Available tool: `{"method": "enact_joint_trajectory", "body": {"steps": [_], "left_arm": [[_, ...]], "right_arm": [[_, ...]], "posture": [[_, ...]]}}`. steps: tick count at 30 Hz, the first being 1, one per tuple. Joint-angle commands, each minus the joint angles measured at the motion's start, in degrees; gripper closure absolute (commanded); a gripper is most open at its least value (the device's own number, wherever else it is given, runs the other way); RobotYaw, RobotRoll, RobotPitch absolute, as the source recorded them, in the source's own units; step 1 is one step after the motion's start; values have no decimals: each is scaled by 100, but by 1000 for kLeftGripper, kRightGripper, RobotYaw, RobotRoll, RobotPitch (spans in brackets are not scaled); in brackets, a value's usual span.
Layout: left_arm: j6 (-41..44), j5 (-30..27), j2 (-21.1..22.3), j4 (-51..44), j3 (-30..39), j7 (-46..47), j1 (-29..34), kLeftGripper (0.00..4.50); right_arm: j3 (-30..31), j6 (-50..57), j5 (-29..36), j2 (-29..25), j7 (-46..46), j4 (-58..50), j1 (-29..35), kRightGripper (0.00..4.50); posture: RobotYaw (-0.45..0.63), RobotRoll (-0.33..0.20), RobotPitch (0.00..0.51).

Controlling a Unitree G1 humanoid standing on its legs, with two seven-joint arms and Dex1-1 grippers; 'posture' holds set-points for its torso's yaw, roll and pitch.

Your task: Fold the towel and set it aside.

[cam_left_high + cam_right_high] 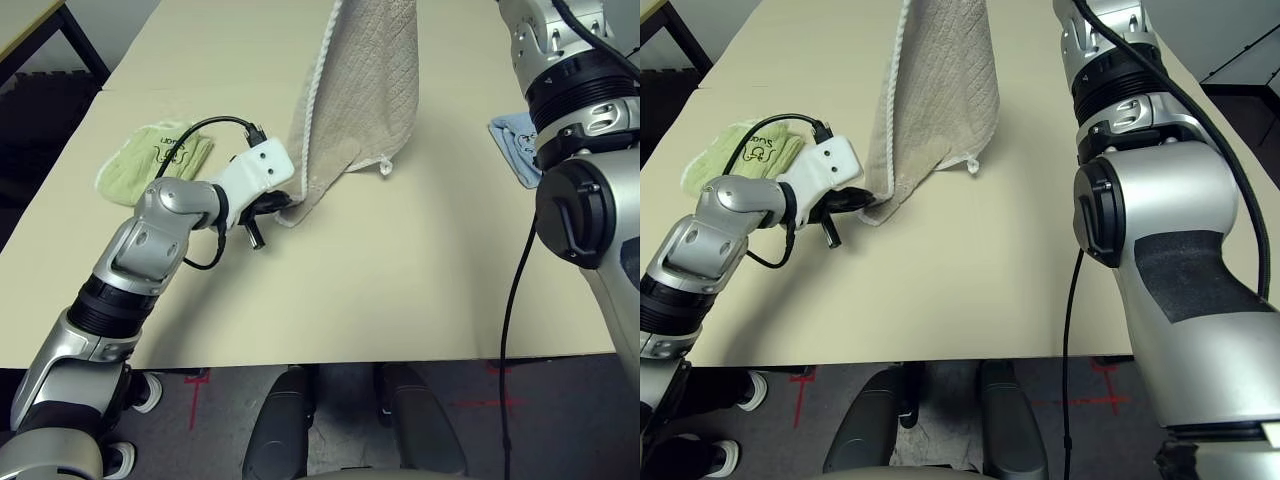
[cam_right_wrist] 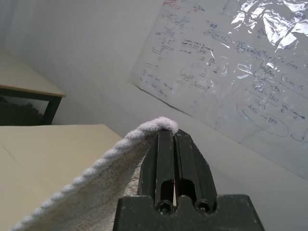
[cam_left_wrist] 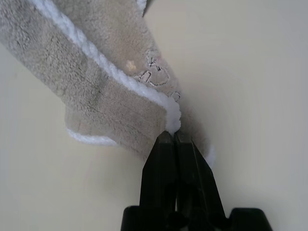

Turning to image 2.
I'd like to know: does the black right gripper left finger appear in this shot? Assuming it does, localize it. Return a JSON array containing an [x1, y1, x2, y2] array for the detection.
[[138, 128, 176, 203]]

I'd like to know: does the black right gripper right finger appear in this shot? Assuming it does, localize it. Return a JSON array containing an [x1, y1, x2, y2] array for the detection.
[[174, 128, 219, 205]]

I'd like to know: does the written whiteboard sheet on wall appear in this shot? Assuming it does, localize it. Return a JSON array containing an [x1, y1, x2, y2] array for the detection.
[[128, 0, 308, 181]]

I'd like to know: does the beige towel with white trim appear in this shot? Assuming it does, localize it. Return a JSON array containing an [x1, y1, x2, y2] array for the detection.
[[9, 116, 179, 231]]

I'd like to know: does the side table with black frame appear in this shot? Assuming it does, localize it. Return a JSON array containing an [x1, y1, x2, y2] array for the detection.
[[0, 47, 66, 126]]

